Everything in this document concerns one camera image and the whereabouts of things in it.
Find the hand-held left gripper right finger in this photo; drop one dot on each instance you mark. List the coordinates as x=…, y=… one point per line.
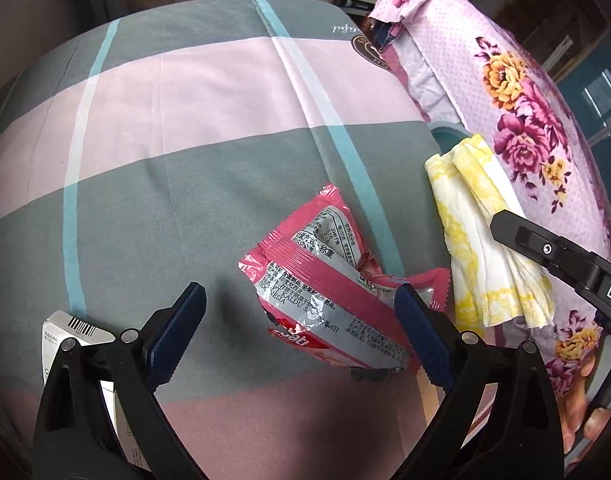
x=425, y=340

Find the person's right hand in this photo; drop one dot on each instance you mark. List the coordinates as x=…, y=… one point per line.
x=580, y=410

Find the window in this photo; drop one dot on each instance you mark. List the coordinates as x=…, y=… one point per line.
x=600, y=95

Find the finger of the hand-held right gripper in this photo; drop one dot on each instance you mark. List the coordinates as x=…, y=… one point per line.
x=540, y=247

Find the pink floral quilt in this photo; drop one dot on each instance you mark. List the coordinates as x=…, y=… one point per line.
x=525, y=110

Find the white and yellow tissue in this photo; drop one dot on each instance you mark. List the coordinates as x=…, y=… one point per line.
x=470, y=240

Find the white barcode box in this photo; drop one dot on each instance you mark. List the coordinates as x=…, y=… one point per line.
x=85, y=327

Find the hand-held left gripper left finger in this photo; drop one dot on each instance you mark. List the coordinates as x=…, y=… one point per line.
x=180, y=325

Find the pink snack wrapper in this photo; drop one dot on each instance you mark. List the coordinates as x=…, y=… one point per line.
x=315, y=290

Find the pink grey plaid bed sheet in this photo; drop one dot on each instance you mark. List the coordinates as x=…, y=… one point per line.
x=185, y=160

